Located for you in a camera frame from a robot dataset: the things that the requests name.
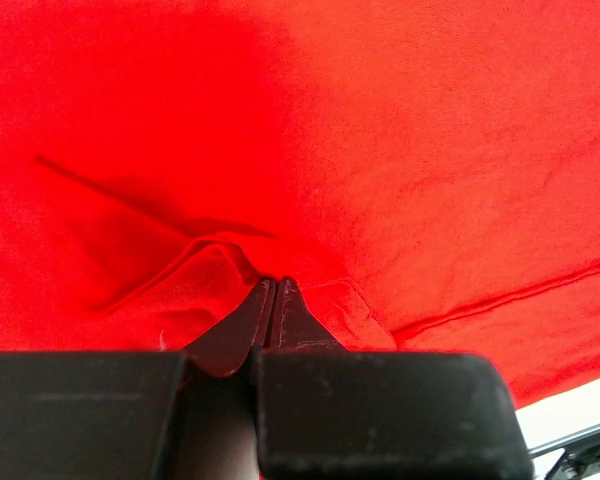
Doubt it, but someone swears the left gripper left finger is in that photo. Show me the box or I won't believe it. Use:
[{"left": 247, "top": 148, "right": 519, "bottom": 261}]
[{"left": 184, "top": 279, "right": 275, "bottom": 378}]

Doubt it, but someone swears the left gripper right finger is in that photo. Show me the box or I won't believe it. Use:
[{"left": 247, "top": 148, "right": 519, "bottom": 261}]
[{"left": 267, "top": 278, "right": 346, "bottom": 352}]

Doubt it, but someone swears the red t shirt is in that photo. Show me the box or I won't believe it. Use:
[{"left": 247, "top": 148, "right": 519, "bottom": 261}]
[{"left": 0, "top": 1, "right": 600, "bottom": 405}]

